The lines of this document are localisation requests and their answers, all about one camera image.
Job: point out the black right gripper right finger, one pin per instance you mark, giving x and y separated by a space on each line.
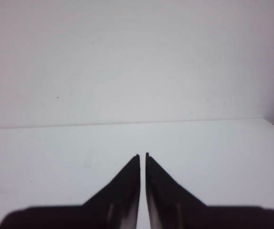
171 206

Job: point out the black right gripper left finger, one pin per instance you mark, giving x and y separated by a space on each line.
113 207

